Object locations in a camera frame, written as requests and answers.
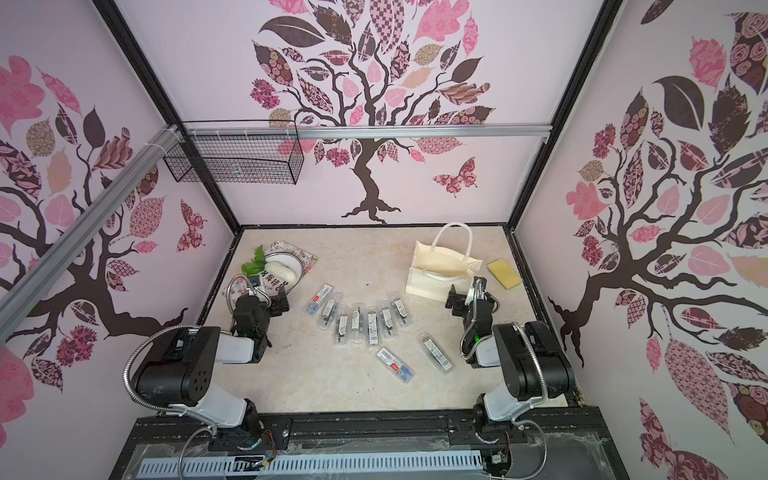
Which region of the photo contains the cream canvas tote bag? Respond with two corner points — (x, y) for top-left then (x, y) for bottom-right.
(405, 222), (483, 301)

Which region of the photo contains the compass case with red label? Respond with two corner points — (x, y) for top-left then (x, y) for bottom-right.
(305, 284), (334, 316)

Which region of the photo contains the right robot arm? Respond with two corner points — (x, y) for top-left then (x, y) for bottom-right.
(445, 287), (576, 445)

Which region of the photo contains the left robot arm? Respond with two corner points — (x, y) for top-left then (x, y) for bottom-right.
(123, 288), (290, 450)

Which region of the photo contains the compass case red blue front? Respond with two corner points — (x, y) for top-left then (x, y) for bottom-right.
(376, 347), (415, 384)

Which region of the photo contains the floral rectangular tray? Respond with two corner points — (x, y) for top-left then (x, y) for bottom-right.
(222, 240), (318, 303)

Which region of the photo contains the yellow green sponge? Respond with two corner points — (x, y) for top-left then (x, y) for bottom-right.
(487, 259), (522, 290)

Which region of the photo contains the white toy radish with leaves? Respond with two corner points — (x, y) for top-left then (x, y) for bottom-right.
(241, 246), (303, 288)

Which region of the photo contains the black wire basket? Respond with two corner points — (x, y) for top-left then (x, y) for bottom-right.
(163, 120), (305, 185)

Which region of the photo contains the white slotted cable duct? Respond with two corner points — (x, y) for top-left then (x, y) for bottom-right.
(132, 451), (483, 479)

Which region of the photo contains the aluminium rail back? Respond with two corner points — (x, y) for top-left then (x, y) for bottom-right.
(185, 124), (553, 140)

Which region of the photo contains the aluminium rail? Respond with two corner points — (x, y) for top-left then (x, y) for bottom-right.
(1, 125), (181, 343)
(185, 124), (553, 140)

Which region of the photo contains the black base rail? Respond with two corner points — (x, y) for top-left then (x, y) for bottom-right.
(111, 407), (627, 479)

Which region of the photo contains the aluminium rail left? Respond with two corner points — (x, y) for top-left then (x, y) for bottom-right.
(1, 125), (181, 343)

